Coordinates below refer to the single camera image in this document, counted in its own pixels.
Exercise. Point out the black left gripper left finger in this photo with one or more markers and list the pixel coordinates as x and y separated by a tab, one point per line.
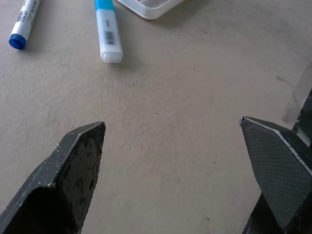
61	185

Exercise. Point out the glossy black object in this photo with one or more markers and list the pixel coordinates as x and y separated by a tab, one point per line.
306	117

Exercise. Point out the white highlighter with light-blue cap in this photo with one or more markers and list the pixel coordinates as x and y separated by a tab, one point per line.
109	36

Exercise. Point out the white marker with blue cap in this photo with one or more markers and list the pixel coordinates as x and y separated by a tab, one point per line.
23	23

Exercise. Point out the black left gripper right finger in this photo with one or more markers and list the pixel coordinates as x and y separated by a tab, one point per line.
280	175

